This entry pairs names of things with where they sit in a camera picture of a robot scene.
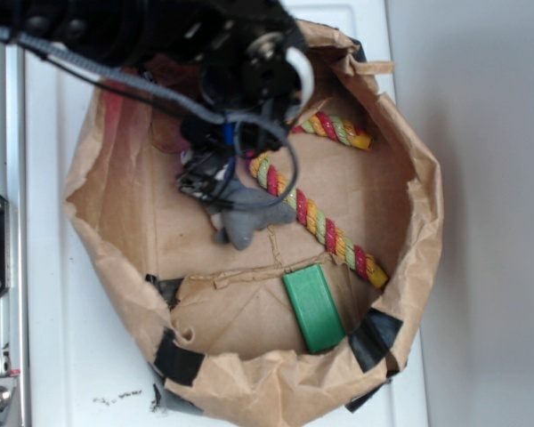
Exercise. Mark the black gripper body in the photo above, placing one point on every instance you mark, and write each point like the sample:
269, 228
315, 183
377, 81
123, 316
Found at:
245, 60

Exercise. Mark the gray plush animal toy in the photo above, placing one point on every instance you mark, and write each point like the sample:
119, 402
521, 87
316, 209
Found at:
237, 227

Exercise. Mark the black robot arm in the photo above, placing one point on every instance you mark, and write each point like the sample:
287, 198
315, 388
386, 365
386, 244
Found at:
105, 32

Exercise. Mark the green rectangular block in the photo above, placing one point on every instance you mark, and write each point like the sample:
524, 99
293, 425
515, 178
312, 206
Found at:
314, 308

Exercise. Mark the brown paper bag container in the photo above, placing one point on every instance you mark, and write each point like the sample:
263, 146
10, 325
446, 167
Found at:
216, 323

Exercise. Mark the white plastic tray lid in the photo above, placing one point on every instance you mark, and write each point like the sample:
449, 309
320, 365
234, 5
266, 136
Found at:
85, 369

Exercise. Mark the multicolour twisted rope toy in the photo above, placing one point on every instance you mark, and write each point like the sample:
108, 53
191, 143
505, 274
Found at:
307, 212

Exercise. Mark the aluminium extrusion rail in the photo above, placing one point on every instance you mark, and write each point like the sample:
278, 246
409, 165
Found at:
14, 394

